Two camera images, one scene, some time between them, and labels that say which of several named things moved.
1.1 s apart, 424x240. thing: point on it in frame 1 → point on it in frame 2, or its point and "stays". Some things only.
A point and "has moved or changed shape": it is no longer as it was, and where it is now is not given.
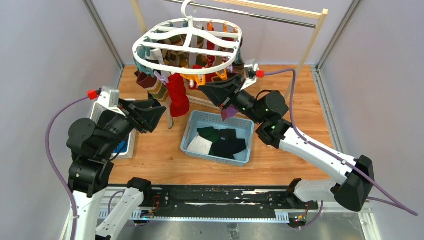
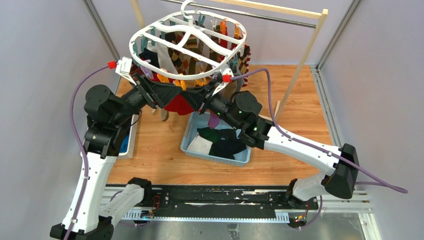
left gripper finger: (151, 118) → (164, 94)
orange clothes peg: (223, 76) has moved or changed shape
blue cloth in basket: (124, 149) stays
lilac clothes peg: (161, 78) → (148, 72)
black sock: (229, 145) stays
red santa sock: (193, 84) → (180, 104)
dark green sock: (209, 133) stays
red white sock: (179, 101) → (136, 69)
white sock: (155, 57) → (166, 61)
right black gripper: (223, 93) → (201, 96)
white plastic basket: (97, 108) stays
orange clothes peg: (200, 78) → (163, 78)
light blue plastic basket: (244, 130) stays
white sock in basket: (200, 145) stays
